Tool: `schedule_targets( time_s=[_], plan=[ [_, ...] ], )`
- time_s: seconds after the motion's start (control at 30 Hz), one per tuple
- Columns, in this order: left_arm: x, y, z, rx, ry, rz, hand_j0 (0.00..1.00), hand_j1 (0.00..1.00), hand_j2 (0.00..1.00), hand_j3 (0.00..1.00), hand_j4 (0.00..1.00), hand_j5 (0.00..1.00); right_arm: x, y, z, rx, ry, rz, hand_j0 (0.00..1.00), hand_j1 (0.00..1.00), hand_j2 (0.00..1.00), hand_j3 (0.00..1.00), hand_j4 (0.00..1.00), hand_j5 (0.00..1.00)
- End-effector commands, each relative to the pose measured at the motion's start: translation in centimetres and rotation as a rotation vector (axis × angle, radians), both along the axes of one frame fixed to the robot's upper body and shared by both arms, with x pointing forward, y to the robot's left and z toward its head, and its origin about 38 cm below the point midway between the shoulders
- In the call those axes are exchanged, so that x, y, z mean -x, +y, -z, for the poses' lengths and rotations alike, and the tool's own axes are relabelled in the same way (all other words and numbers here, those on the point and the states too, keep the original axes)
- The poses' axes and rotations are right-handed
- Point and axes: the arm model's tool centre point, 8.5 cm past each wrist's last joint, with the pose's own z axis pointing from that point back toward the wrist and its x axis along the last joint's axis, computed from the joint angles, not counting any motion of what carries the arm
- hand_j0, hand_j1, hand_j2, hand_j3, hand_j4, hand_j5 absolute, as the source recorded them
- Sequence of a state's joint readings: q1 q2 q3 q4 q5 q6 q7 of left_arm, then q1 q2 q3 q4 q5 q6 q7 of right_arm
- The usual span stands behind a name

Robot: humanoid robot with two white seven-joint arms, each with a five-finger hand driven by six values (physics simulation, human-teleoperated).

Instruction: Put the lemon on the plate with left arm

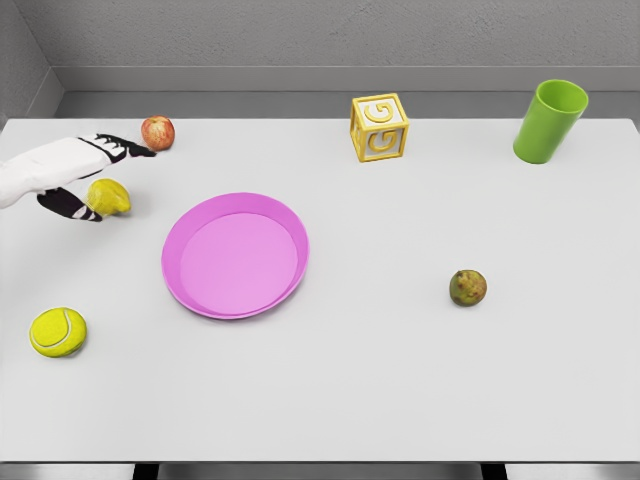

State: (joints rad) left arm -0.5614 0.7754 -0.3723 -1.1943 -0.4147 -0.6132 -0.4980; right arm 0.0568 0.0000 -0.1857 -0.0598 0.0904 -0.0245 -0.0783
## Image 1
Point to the yellow letter G block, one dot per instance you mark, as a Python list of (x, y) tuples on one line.
[(380, 127)]

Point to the yellow tennis ball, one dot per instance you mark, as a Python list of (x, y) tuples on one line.
[(57, 332)]

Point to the green brown spotted fruit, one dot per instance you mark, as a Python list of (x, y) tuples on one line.
[(468, 287)]

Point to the green plastic cup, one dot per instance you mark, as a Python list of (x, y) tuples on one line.
[(549, 122)]

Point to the red apple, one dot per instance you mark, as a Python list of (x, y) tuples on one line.
[(158, 132)]

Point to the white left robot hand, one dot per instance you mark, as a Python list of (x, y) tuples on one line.
[(70, 160)]

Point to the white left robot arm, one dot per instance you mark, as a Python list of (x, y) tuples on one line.
[(12, 182)]

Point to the yellow lemon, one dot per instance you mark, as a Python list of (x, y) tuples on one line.
[(110, 196)]

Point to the pink round plate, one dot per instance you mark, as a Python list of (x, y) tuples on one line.
[(235, 256)]

